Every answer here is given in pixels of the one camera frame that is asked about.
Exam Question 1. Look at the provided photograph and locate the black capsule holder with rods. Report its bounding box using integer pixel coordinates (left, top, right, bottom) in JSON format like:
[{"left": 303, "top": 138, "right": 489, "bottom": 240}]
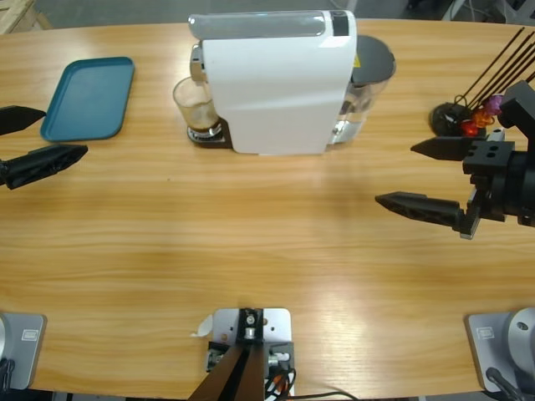
[{"left": 430, "top": 27, "right": 535, "bottom": 139}]

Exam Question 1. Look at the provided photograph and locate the black base cable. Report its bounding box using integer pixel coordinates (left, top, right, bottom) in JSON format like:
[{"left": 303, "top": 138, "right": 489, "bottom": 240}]
[
  {"left": 486, "top": 366, "right": 523, "bottom": 401},
  {"left": 0, "top": 358, "right": 17, "bottom": 392}
]

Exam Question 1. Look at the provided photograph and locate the white metal desk leg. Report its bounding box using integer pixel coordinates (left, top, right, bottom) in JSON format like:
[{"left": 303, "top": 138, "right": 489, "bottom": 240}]
[{"left": 441, "top": 0, "right": 467, "bottom": 21}]

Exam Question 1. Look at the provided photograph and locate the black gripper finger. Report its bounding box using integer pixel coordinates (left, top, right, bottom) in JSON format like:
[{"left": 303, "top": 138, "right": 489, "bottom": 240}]
[
  {"left": 0, "top": 104, "right": 47, "bottom": 137},
  {"left": 0, "top": 145, "right": 89, "bottom": 191}
]

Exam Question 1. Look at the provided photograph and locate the white tape scrap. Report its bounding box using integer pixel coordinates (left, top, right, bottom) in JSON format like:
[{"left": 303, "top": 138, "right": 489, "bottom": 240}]
[{"left": 191, "top": 313, "right": 215, "bottom": 338}]

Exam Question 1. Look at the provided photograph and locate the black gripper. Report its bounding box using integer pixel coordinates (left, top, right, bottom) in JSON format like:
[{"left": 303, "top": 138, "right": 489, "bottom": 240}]
[{"left": 374, "top": 129, "right": 523, "bottom": 240}]

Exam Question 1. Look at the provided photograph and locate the metal drip tray grille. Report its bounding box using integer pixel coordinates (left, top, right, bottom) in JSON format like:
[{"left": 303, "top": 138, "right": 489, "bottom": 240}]
[{"left": 186, "top": 117, "right": 233, "bottom": 150}]

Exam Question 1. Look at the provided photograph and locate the orange coffee capsule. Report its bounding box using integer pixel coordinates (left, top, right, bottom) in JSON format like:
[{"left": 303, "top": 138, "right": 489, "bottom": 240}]
[{"left": 472, "top": 106, "right": 495, "bottom": 127}]

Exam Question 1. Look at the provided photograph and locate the teal plastic tray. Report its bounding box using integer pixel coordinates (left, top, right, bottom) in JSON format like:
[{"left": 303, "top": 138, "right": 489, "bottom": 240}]
[{"left": 40, "top": 56, "right": 137, "bottom": 143}]

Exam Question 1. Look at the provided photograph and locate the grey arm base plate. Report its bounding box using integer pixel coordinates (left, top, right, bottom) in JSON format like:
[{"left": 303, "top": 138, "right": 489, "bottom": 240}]
[
  {"left": 465, "top": 307, "right": 535, "bottom": 393},
  {"left": 0, "top": 312, "right": 48, "bottom": 390}
]

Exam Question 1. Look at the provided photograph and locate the wooden pallet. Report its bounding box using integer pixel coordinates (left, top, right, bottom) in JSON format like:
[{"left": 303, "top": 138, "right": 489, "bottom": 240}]
[{"left": 0, "top": 0, "right": 54, "bottom": 35}]

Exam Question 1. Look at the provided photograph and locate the orange white cable bundle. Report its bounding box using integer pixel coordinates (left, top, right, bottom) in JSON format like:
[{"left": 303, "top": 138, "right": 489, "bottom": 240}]
[{"left": 263, "top": 367, "right": 298, "bottom": 398}]

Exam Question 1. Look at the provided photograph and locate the white capsule coffee machine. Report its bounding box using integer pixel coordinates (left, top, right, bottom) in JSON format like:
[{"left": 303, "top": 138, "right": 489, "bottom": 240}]
[{"left": 187, "top": 8, "right": 359, "bottom": 156}]

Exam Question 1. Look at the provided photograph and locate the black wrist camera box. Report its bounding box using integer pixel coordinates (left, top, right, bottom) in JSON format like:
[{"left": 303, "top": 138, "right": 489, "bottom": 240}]
[{"left": 498, "top": 80, "right": 535, "bottom": 155}]

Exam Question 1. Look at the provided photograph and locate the clear drinking glass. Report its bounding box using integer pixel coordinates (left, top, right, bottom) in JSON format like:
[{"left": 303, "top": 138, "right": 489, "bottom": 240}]
[{"left": 172, "top": 76, "right": 222, "bottom": 139}]

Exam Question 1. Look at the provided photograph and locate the dark camera mount post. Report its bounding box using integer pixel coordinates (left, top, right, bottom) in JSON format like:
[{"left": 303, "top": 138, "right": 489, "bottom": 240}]
[{"left": 186, "top": 307, "right": 268, "bottom": 401}]

